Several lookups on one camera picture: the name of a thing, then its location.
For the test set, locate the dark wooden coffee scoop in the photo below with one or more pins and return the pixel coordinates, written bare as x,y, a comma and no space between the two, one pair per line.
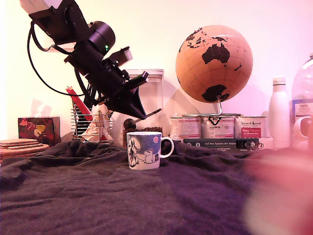
129,124

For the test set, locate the person's hand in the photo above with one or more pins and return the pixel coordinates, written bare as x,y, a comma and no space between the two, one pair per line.
286,195

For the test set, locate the clear container white lid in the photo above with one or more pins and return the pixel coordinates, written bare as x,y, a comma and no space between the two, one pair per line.
156,98

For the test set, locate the red chopstick sleeve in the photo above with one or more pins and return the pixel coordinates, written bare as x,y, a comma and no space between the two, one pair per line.
75,98

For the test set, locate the illustrated white blue mug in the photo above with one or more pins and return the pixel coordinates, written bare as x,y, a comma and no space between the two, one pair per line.
144,152

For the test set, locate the white tin pink text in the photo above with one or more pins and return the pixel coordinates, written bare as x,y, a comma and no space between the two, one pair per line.
185,127

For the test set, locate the white tissue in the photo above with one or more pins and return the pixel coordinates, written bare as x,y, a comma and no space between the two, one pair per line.
40,109

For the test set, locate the metal globe stand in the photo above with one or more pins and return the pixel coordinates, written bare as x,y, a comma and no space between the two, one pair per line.
220,105

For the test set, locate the floral dark tissue box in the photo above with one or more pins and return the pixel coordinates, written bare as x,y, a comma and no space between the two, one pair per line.
38,129

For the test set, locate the cork globe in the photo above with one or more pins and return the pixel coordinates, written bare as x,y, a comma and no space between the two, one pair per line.
214,68

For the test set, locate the white tin black arrow symbol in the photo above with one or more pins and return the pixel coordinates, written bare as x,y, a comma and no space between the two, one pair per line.
217,127

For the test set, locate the black printed flat box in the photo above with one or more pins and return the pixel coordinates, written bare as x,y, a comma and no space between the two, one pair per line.
211,145

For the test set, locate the dark grey cloth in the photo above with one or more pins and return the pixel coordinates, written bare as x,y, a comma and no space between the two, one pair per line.
122,195

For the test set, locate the square cork coaster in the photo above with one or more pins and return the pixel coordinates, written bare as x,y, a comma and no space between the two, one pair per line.
17,144
24,147
17,141

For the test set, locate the round cork trivet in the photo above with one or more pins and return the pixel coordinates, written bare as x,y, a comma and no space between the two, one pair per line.
24,151
14,155

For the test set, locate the white tin red label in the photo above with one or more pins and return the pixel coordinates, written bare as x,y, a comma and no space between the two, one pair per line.
250,127

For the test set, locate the white metal bottle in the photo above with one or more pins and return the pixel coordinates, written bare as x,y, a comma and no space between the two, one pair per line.
279,117

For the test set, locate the large clear water bottle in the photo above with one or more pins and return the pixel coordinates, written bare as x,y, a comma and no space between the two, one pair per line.
303,78

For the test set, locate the small white round camera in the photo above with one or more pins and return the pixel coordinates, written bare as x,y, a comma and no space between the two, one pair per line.
296,127

